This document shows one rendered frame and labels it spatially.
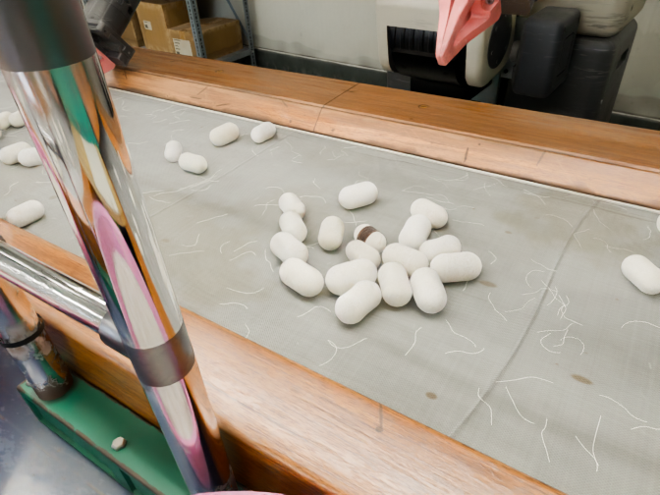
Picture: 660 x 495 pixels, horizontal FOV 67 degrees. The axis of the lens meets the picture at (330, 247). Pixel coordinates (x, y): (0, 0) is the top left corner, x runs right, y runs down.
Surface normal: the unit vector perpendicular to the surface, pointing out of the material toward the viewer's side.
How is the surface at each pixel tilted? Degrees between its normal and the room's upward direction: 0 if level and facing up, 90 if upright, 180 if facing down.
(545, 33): 90
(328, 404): 0
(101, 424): 0
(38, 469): 0
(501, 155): 45
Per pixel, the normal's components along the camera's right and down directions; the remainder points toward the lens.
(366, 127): -0.41, -0.18
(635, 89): -0.60, 0.48
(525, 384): -0.05, -0.80
